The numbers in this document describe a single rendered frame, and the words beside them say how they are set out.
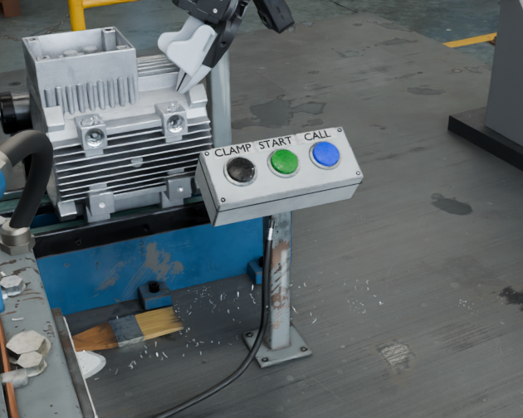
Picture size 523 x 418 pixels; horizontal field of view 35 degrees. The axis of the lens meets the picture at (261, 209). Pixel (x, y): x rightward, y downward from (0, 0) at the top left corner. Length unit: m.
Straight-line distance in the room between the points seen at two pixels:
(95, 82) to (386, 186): 0.60
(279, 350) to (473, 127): 0.73
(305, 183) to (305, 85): 0.98
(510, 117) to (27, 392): 1.22
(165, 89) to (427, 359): 0.47
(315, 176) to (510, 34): 0.72
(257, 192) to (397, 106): 0.92
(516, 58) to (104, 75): 0.78
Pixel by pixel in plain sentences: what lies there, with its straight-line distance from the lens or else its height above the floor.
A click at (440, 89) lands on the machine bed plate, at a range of 1.87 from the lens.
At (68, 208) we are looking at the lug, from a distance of 1.06.
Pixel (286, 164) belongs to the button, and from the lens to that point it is 0.89.
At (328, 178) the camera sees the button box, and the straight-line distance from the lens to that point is 0.90.
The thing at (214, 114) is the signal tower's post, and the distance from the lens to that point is 1.46.
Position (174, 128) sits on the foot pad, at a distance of 1.02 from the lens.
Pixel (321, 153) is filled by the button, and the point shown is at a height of 1.07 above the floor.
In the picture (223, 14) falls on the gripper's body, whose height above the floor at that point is 1.19.
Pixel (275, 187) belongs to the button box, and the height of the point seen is 1.05.
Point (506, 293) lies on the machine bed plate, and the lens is 1.19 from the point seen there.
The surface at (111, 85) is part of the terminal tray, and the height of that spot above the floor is 1.11.
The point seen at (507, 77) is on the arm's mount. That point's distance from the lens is 1.56.
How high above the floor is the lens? 1.46
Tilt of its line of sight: 29 degrees down
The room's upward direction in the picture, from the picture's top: 1 degrees counter-clockwise
